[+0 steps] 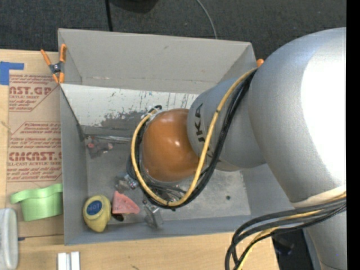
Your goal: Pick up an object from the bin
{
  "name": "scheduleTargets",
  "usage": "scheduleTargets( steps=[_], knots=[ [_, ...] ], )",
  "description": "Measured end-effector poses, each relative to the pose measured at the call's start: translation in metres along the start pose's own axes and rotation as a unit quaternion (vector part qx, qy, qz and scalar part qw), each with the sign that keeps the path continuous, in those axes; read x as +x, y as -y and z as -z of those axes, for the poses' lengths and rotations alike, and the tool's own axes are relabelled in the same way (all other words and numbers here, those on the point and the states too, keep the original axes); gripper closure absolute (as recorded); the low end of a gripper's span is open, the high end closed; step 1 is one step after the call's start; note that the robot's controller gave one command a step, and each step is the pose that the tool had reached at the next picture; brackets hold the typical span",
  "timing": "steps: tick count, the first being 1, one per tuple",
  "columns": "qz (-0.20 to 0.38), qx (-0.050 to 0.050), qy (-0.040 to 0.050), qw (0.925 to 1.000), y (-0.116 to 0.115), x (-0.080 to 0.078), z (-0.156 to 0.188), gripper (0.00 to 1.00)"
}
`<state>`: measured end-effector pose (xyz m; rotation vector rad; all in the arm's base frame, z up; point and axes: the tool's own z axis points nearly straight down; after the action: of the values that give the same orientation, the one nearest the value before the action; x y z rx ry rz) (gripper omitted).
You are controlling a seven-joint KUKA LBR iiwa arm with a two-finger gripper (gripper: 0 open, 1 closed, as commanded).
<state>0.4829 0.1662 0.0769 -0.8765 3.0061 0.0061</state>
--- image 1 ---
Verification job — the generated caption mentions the white plastic container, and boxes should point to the white plastic container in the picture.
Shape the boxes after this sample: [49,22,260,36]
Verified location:
[0,208,19,270]

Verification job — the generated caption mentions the brown cardboard board, red print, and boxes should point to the brown cardboard board, red print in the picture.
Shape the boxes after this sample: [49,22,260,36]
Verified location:
[0,48,65,239]

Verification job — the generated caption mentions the yellow toy with blue label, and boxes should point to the yellow toy with blue label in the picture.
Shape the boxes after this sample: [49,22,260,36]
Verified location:
[82,195,113,233]

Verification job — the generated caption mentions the light green plastic cup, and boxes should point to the light green plastic cup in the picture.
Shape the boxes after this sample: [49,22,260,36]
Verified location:
[10,183,64,222]

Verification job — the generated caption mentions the dark toy with red parts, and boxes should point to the dark toy with red parts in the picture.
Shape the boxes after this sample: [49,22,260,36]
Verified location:
[85,137,114,159]

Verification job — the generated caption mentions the grey metal bin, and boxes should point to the grey metal bin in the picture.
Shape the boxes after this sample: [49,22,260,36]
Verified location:
[57,28,295,246]

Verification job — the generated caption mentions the pink wedge toy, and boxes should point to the pink wedge toy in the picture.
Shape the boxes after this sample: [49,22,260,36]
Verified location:
[111,190,141,216]

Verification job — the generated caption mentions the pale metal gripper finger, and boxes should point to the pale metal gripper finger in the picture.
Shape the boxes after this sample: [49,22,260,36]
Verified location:
[114,173,139,194]
[142,198,164,230]

